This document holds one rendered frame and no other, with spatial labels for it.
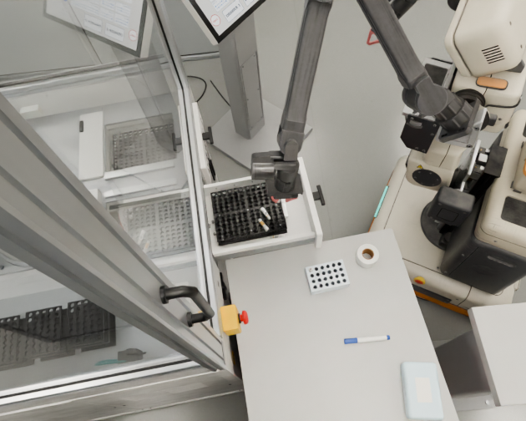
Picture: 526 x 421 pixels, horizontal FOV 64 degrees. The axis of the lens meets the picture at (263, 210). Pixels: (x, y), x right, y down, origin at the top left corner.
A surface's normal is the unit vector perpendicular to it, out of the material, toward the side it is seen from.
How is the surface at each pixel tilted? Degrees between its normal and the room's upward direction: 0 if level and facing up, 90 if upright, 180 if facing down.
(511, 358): 0
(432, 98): 53
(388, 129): 0
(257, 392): 0
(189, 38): 90
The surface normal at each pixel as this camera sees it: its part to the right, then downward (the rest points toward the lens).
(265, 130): -0.03, -0.42
